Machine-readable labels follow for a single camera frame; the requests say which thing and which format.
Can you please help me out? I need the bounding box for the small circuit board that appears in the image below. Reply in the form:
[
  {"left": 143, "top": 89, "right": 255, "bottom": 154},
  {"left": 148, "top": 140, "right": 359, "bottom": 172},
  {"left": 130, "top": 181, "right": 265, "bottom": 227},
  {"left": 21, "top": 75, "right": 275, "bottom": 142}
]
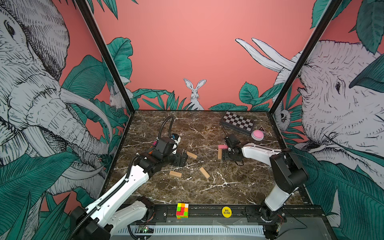
[{"left": 137, "top": 225, "right": 154, "bottom": 234}]

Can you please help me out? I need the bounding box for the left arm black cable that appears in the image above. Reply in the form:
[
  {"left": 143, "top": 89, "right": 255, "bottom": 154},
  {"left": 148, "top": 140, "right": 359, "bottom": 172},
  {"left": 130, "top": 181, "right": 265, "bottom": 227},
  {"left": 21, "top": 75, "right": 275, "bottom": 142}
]
[{"left": 157, "top": 115, "right": 176, "bottom": 140}]

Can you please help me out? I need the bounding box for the light pink block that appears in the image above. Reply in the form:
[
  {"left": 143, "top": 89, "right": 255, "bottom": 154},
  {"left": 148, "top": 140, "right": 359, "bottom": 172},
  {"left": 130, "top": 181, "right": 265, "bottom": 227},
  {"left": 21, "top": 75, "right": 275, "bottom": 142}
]
[{"left": 218, "top": 145, "right": 228, "bottom": 150}]

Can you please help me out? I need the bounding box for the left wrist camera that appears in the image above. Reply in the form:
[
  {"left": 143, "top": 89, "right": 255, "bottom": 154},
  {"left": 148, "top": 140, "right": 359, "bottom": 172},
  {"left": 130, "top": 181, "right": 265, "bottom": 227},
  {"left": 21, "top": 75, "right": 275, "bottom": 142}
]
[{"left": 152, "top": 134, "right": 181, "bottom": 159}]

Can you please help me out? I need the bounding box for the pink round button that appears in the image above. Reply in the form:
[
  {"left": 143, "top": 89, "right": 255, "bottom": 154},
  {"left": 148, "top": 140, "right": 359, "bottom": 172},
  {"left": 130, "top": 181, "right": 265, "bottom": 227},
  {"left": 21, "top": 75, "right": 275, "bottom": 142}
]
[{"left": 251, "top": 130, "right": 264, "bottom": 142}]

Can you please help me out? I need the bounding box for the white perforated strip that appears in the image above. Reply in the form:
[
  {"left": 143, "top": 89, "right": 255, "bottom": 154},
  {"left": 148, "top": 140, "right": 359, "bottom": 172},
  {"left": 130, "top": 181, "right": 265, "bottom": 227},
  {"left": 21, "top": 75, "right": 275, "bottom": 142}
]
[{"left": 130, "top": 225, "right": 265, "bottom": 237}]

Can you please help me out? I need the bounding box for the yellow big blind chip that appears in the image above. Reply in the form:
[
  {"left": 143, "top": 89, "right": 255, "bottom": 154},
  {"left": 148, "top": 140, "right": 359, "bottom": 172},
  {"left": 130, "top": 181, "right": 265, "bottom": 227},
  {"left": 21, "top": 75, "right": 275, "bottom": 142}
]
[{"left": 222, "top": 206, "right": 232, "bottom": 218}]

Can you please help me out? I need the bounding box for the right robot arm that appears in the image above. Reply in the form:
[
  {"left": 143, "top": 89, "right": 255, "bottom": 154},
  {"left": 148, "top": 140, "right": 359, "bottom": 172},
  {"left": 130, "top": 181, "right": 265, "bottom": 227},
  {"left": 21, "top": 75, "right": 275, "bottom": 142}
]
[{"left": 222, "top": 134, "right": 309, "bottom": 223}]

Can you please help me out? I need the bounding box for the folded checkered chess board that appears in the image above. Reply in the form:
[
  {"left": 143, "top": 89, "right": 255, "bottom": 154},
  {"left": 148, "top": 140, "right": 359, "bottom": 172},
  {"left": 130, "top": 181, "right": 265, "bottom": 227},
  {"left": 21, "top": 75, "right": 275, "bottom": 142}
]
[{"left": 220, "top": 112, "right": 255, "bottom": 136}]

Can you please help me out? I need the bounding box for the colourful puzzle cube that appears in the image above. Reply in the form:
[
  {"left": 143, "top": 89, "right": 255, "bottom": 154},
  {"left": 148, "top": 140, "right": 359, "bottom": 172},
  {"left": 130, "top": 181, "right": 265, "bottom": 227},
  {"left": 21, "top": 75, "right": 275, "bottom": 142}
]
[{"left": 176, "top": 203, "right": 189, "bottom": 219}]

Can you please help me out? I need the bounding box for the black front rail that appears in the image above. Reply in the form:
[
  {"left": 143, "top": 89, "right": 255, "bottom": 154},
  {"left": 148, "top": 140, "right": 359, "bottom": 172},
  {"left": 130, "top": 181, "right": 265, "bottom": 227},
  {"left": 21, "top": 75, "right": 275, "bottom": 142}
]
[{"left": 144, "top": 204, "right": 327, "bottom": 225}]

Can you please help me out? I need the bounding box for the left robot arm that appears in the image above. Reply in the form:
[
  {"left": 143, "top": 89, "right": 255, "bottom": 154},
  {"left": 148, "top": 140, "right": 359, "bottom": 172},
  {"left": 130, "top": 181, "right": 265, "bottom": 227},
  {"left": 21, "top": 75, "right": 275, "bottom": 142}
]
[{"left": 68, "top": 153, "right": 188, "bottom": 240}]

